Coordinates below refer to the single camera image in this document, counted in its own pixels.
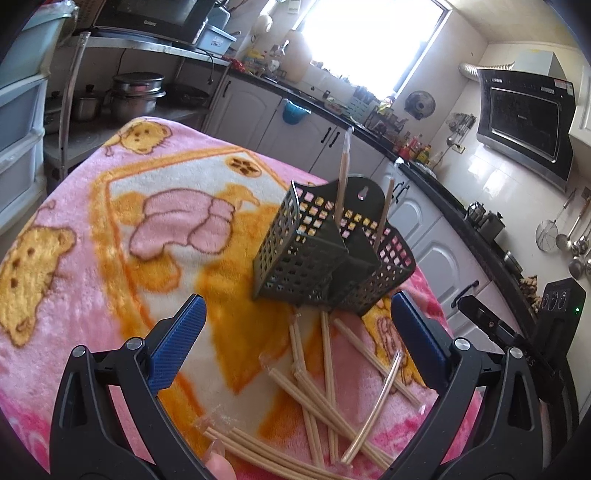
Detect black range hood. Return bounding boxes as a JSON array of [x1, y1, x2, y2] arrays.
[[477, 68, 576, 191]]

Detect pastel plastic drawer tower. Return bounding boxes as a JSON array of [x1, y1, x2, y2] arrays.
[[1, 1, 76, 245]]

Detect blue hanging trash bin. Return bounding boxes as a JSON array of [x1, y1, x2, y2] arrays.
[[281, 100, 311, 126]]

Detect stainless steel stacked pots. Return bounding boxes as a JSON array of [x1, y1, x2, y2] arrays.
[[110, 72, 166, 123]]

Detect person's left hand thumb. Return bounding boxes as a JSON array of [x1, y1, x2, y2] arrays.
[[204, 439, 237, 480]]

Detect metal skimmer strainer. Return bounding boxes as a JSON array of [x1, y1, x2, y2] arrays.
[[535, 188, 577, 253]]

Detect pink bear print blanket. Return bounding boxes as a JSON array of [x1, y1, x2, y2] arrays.
[[0, 115, 486, 480]]

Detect wall exhaust fan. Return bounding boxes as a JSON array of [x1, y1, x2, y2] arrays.
[[405, 90, 437, 121]]

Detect metal shelf rack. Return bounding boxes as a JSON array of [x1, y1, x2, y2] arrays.
[[43, 32, 229, 183]]

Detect dark green perforated utensil basket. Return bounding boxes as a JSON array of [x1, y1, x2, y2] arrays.
[[252, 175, 416, 316]]

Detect black microwave oven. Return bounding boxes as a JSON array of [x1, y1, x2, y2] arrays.
[[92, 0, 215, 45]]

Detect bamboo chopstick pair front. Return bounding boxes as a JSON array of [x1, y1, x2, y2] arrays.
[[195, 418, 346, 480]]

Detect steel kettle on counter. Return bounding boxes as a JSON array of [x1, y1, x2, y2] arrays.
[[478, 211, 505, 244]]

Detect blue plastic storage box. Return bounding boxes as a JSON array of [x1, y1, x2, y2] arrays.
[[195, 25, 236, 56]]

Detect bamboo chopstick pair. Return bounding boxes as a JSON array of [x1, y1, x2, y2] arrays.
[[341, 350, 404, 466], [195, 418, 346, 480], [260, 354, 399, 469], [334, 127, 353, 227]]

